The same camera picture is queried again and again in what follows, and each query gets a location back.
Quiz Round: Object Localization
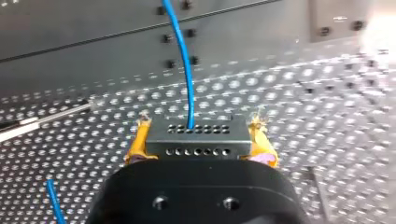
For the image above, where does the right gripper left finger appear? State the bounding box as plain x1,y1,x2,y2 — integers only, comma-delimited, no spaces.
123,117,160,165

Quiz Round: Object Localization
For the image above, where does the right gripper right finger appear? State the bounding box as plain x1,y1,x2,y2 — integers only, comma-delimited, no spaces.
240,115,279,169

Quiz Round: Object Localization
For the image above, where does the blue cable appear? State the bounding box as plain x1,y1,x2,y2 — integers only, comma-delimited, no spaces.
45,0,254,224

